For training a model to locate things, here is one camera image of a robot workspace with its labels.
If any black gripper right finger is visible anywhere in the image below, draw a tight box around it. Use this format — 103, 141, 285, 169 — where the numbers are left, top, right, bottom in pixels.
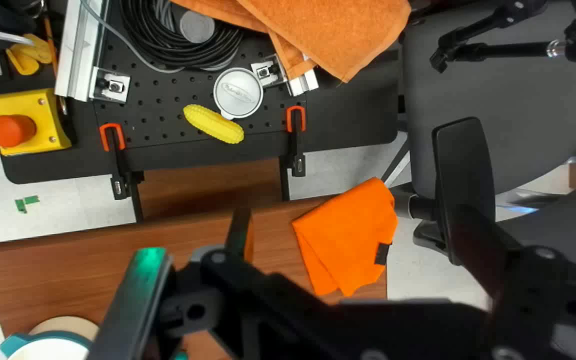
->
432, 116, 527, 296

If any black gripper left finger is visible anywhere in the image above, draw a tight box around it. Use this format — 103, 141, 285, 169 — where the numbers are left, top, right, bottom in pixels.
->
226, 206, 256, 264

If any cream pot with teal rim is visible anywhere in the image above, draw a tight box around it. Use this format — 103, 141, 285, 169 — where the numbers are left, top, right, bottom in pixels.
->
0, 314, 103, 360

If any grey office chair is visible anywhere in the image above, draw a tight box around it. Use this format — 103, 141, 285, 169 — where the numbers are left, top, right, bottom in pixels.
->
384, 0, 576, 268

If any black perforated board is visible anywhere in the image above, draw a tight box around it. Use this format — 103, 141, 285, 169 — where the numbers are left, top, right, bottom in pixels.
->
0, 0, 402, 185

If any folded orange cloth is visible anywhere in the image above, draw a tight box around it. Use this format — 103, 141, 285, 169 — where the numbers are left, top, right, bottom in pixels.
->
291, 176, 398, 300

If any yellow toy corn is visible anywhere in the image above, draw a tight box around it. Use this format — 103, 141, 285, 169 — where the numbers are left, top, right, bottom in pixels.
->
181, 102, 247, 148

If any orange labelled tin can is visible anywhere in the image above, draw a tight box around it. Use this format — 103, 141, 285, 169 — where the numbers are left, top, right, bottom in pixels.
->
210, 66, 268, 121

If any rumpled orange towel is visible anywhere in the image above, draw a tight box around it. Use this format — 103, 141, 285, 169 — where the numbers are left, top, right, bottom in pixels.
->
171, 0, 414, 85

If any yellow emergency stop button box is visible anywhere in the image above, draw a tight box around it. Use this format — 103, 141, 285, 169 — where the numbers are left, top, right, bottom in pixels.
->
0, 87, 74, 159

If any yellow plastic piece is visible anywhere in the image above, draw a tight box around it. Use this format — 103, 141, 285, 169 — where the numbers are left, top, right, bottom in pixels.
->
5, 31, 59, 78

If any black clamp with orange handle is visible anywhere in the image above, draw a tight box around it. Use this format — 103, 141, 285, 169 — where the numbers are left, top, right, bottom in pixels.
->
283, 103, 310, 202
98, 121, 148, 224

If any black camera tripod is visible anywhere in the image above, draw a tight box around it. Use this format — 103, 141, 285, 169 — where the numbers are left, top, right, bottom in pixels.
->
428, 0, 576, 74

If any silver metal corner bracket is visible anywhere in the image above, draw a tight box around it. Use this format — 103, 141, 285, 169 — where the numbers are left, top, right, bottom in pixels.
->
91, 66, 133, 103
250, 58, 323, 100

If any coiled black cable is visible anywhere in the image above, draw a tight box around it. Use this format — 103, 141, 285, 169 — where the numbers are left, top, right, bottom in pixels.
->
118, 0, 248, 71

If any silver aluminium extrusion rail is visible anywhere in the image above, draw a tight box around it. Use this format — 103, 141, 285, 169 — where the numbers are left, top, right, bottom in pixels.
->
55, 0, 111, 103

